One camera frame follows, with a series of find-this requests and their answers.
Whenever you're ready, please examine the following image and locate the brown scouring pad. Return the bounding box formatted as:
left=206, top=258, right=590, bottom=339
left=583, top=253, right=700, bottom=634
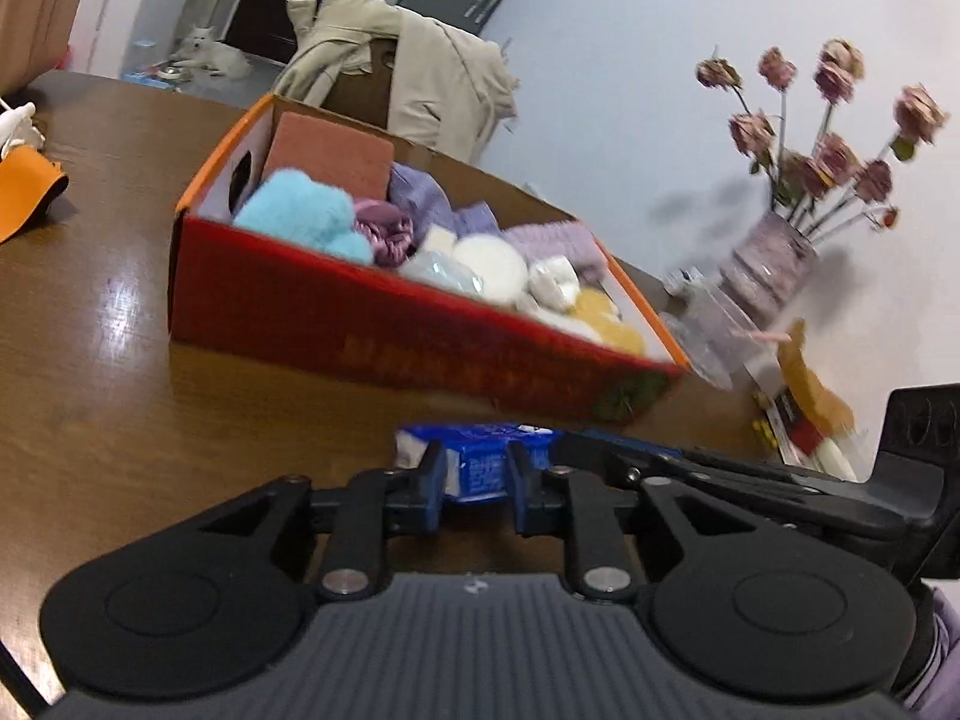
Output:
left=262, top=111, right=397, bottom=204

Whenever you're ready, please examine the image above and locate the yellow sponge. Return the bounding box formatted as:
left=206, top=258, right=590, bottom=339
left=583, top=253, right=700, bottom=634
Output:
left=565, top=289, right=648, bottom=356

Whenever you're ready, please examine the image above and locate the white dog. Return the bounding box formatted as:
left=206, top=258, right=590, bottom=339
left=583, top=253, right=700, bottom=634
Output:
left=166, top=25, right=257, bottom=83

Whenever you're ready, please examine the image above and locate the orange fabric piece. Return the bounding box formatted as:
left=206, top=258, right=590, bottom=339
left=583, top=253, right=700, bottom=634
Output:
left=0, top=146, right=71, bottom=245

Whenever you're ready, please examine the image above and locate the beige coat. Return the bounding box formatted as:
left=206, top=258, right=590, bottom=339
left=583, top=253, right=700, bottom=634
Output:
left=270, top=0, right=521, bottom=165

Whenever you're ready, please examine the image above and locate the purple satin scrunchie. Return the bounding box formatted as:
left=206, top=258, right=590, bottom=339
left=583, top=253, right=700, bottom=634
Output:
left=352, top=199, right=418, bottom=268

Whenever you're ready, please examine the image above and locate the white plastic item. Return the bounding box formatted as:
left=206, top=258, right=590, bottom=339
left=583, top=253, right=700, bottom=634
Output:
left=0, top=101, right=47, bottom=163

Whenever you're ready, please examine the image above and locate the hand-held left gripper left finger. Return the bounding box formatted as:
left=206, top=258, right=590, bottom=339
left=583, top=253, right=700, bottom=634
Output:
left=199, top=441, right=449, bottom=602

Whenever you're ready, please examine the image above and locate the pink knitted cloth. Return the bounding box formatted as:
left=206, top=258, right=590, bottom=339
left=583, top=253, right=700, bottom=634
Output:
left=501, top=220, right=613, bottom=288

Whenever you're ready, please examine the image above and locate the bunch of dried roses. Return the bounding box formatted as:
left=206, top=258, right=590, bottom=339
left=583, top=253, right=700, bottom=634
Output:
left=694, top=37, right=947, bottom=235

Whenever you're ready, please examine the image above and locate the orange cardboard box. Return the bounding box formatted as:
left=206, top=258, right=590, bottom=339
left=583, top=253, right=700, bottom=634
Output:
left=169, top=94, right=692, bottom=430

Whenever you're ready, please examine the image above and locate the pink glass vase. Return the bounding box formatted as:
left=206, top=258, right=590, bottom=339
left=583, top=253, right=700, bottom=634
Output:
left=720, top=210, right=821, bottom=324

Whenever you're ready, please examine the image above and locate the white round puff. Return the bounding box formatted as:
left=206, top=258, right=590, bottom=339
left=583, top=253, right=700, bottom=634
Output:
left=453, top=234, right=530, bottom=307

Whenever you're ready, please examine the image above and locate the purple knitted cloth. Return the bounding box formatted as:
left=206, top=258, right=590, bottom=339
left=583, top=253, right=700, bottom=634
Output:
left=388, top=163, right=500, bottom=241

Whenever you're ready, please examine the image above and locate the brown wooden chair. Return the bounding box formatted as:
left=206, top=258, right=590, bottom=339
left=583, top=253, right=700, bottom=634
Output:
left=322, top=37, right=399, bottom=133

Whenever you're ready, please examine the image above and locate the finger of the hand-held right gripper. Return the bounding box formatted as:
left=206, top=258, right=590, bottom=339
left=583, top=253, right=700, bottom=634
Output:
left=553, top=429, right=722, bottom=494

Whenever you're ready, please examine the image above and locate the dark red packet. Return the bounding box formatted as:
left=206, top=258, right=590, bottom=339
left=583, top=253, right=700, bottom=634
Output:
left=753, top=386, right=827, bottom=459

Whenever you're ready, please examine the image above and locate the blue fluffy toy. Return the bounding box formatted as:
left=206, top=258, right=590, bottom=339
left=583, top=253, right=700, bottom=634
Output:
left=232, top=169, right=376, bottom=268

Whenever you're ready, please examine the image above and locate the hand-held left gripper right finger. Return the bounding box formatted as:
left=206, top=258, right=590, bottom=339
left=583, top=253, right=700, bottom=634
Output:
left=508, top=441, right=758, bottom=602

